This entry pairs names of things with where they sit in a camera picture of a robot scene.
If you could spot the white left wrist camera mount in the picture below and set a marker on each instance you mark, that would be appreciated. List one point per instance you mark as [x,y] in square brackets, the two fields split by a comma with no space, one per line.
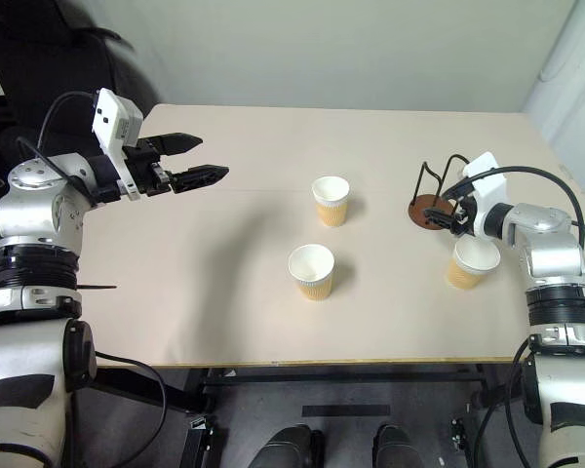
[114,117]

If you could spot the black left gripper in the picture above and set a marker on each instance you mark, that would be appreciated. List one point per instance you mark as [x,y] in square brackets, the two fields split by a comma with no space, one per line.
[144,168]

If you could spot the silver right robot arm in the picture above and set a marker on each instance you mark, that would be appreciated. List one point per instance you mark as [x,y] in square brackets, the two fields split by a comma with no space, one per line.
[551,253]

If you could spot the white wall pipe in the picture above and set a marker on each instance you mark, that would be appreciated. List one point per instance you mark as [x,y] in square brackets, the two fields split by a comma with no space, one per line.
[565,49]

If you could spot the black floor tape strip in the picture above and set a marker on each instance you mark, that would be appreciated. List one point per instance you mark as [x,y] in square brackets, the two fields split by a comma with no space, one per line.
[346,410]

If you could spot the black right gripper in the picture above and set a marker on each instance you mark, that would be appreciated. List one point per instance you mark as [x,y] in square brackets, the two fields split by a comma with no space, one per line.
[462,217]

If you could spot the ribbed tan paper cup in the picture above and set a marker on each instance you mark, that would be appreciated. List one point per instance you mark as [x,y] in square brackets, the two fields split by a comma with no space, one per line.
[330,212]
[463,275]
[312,285]

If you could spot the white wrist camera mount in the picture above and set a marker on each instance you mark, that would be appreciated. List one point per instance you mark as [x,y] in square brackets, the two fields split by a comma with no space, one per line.
[487,187]
[114,117]

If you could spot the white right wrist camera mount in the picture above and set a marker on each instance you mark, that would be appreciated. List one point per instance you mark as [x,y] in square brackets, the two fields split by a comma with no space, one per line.
[487,187]

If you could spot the dark rounded shape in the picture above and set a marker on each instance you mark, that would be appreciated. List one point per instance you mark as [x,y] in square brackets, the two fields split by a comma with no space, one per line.
[285,446]
[395,446]

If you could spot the black metal table frame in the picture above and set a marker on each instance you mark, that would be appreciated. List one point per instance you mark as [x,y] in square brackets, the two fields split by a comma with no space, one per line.
[322,378]

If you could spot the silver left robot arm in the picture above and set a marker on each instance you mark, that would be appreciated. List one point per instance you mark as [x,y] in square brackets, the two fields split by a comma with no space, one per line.
[29,219]

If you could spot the black office chair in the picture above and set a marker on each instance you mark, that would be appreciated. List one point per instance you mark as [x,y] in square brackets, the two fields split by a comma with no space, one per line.
[53,49]

